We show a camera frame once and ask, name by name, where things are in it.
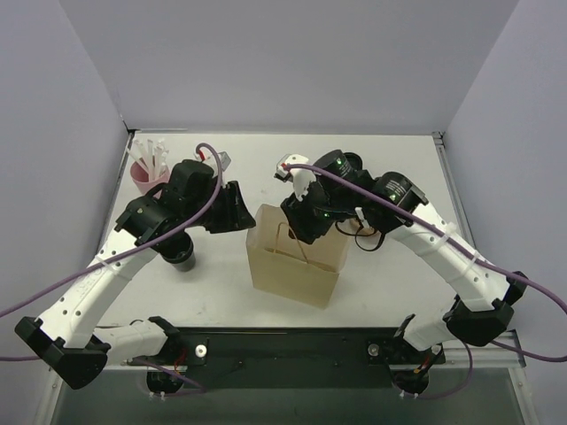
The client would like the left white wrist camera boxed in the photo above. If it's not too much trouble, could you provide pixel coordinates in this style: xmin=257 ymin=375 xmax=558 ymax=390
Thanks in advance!
xmin=194 ymin=150 xmax=234 ymax=172

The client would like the brown paper takeout bag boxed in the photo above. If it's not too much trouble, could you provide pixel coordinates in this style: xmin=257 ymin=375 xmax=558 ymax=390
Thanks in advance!
xmin=245 ymin=204 xmax=350 ymax=309

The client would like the pink straw holder cup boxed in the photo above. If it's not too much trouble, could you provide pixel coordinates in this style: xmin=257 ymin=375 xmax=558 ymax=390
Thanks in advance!
xmin=129 ymin=162 xmax=170 ymax=195

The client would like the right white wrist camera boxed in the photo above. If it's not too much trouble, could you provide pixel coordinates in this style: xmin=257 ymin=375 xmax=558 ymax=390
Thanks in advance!
xmin=275 ymin=154 xmax=316 ymax=202

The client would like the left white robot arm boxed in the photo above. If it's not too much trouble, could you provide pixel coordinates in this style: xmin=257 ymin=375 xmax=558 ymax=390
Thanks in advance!
xmin=15 ymin=159 xmax=256 ymax=390

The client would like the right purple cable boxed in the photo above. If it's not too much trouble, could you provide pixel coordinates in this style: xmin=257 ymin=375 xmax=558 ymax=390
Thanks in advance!
xmin=283 ymin=163 xmax=567 ymax=399

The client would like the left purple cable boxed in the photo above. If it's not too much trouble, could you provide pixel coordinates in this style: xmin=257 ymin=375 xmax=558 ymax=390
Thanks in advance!
xmin=0 ymin=142 xmax=222 ymax=395

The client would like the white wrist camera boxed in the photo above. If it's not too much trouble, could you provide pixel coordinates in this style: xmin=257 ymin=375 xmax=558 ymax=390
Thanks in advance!
xmin=275 ymin=154 xmax=316 ymax=202
xmin=194 ymin=150 xmax=234 ymax=172

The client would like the black mounting base plate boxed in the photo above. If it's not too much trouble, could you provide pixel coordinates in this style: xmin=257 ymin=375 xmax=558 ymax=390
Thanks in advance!
xmin=141 ymin=328 xmax=446 ymax=393

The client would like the stack of black lids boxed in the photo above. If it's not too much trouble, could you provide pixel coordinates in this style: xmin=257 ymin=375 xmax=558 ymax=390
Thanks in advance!
xmin=345 ymin=152 xmax=363 ymax=170

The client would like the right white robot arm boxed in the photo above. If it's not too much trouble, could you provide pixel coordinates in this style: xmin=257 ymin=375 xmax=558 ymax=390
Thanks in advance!
xmin=275 ymin=150 xmax=526 ymax=361

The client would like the purple cable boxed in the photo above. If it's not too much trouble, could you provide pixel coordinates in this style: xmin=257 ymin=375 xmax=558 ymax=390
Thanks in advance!
xmin=0 ymin=142 xmax=222 ymax=395
xmin=283 ymin=163 xmax=567 ymax=399

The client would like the white wrapped straws bundle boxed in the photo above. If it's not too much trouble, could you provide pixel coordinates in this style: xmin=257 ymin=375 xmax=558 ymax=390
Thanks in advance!
xmin=126 ymin=139 xmax=169 ymax=182

